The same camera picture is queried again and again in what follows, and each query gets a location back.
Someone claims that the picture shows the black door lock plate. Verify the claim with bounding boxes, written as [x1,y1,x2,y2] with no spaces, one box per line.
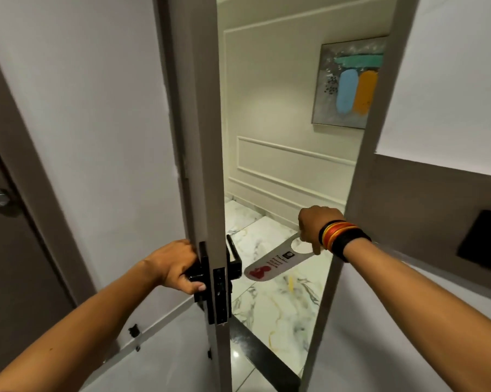
[193,241,234,326]

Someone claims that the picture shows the abstract framed painting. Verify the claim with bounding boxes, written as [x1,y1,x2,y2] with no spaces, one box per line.
[312,35,390,130]

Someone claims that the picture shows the black wall panel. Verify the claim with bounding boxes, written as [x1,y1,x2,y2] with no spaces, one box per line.
[456,210,491,276]

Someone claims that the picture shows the person's left hand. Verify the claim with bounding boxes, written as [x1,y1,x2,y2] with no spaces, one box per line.
[145,239,207,295]

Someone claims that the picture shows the white door hanger sign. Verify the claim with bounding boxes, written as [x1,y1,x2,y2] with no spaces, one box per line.
[244,232,320,282]

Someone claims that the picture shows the red yellow black wrist bands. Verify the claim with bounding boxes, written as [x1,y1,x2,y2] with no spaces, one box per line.
[318,219,372,263]

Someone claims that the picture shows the grey door frame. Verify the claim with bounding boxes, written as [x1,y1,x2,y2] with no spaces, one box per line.
[299,0,422,392]

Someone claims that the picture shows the white door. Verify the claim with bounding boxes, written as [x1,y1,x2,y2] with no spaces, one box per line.
[155,0,235,392]

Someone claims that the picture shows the person's left forearm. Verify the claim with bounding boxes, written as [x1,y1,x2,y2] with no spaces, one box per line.
[0,260,163,392]

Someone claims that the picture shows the brown door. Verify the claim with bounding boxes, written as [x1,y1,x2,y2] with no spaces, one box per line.
[0,32,97,384]

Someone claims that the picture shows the black door handle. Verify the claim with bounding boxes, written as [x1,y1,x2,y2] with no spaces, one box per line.
[226,234,243,276]
[184,257,210,282]

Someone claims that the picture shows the person's right forearm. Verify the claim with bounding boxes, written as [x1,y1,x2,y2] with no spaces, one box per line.
[344,240,491,392]

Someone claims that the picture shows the person's right hand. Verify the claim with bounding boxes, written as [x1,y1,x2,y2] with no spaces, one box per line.
[297,206,346,256]

